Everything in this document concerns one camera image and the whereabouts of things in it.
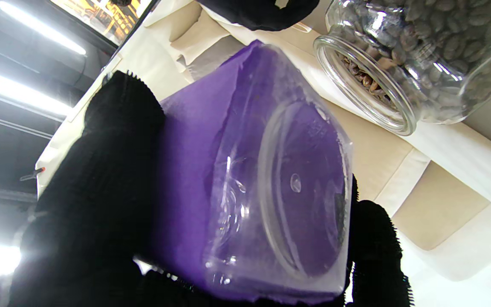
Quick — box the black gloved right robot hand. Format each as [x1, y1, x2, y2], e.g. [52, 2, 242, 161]
[194, 0, 321, 31]

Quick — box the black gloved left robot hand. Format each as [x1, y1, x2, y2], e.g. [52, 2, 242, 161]
[9, 70, 412, 307]

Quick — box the purple square coffee jar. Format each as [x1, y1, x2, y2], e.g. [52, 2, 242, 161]
[152, 39, 355, 305]

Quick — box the glass jar of coffee beans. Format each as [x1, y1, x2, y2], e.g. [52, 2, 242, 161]
[313, 0, 491, 136]

